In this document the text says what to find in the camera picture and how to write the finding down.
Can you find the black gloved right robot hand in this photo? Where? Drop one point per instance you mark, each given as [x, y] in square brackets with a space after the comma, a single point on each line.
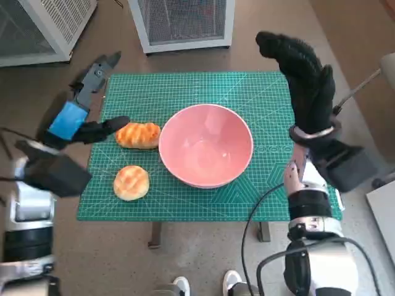
[311, 92]

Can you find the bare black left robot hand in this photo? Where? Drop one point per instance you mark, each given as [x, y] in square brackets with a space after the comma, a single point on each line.
[66, 120]

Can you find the long toy bread loaf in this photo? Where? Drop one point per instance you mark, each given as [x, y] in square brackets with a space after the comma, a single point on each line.
[139, 135]

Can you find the round toy bread bun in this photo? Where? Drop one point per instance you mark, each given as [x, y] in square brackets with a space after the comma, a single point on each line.
[131, 183]

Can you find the pink bowl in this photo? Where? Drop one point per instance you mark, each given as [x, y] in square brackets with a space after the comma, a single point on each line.
[203, 145]

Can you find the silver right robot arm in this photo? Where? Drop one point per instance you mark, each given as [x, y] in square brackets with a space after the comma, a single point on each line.
[311, 209]

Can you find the grey office chair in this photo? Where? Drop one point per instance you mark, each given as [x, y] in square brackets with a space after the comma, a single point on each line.
[389, 63]

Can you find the green cutting mat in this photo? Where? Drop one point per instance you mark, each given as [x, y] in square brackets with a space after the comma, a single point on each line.
[216, 89]

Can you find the white cabinet with louvred side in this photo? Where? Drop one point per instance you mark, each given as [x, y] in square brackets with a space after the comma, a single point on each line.
[46, 24]

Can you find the white panel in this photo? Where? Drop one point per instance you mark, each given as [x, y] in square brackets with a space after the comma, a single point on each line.
[384, 216]

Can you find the white cabinet with mesh door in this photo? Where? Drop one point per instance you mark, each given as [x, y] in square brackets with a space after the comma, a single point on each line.
[185, 21]

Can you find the dark table leg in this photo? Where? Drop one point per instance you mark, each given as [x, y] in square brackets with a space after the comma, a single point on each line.
[155, 235]
[264, 232]

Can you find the person's white shoe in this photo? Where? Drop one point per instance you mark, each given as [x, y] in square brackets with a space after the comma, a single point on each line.
[231, 280]
[181, 285]

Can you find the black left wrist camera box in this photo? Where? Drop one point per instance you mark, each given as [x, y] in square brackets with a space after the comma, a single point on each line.
[55, 172]

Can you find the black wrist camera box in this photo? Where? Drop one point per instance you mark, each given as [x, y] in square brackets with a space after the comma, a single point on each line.
[55, 172]
[348, 169]

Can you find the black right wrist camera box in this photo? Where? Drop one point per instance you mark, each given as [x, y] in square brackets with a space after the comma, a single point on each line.
[348, 169]

